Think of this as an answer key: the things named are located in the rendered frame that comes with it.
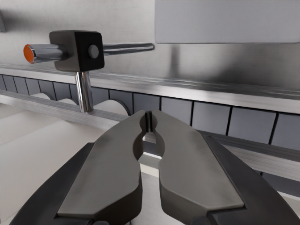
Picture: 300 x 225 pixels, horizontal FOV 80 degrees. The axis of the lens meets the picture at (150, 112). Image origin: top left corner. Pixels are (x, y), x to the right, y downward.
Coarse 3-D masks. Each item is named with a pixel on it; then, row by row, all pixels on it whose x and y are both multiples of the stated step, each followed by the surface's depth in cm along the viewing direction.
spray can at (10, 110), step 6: (36, 96) 29; (42, 96) 30; (48, 96) 30; (0, 108) 25; (6, 108) 25; (12, 108) 26; (18, 108) 26; (0, 114) 24; (6, 114) 25; (12, 114) 25
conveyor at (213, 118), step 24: (72, 96) 28; (96, 96) 26; (120, 96) 24; (144, 96) 22; (168, 96) 23; (192, 120) 20; (216, 120) 19; (240, 120) 18; (264, 120) 17; (288, 120) 16; (144, 144) 25; (288, 144) 17; (288, 192) 18
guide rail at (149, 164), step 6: (144, 156) 23; (150, 156) 23; (144, 162) 21; (150, 162) 21; (156, 162) 21; (144, 168) 21; (150, 168) 21; (156, 168) 20; (150, 174) 21; (156, 174) 21; (288, 198) 16; (294, 204) 16; (294, 210) 15
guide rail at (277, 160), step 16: (0, 96) 22; (16, 96) 21; (32, 96) 21; (48, 112) 18; (64, 112) 17; (80, 112) 16; (96, 112) 16; (112, 112) 16; (224, 144) 11; (240, 144) 11; (256, 144) 11; (256, 160) 10; (272, 160) 10; (288, 160) 9; (288, 176) 10
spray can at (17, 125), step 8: (24, 112) 23; (32, 112) 23; (0, 120) 20; (8, 120) 21; (16, 120) 21; (24, 120) 21; (32, 120) 22; (40, 120) 23; (48, 120) 23; (56, 120) 24; (0, 128) 19; (8, 128) 20; (16, 128) 20; (24, 128) 21; (32, 128) 22; (0, 136) 19; (8, 136) 20; (16, 136) 20; (0, 144) 19
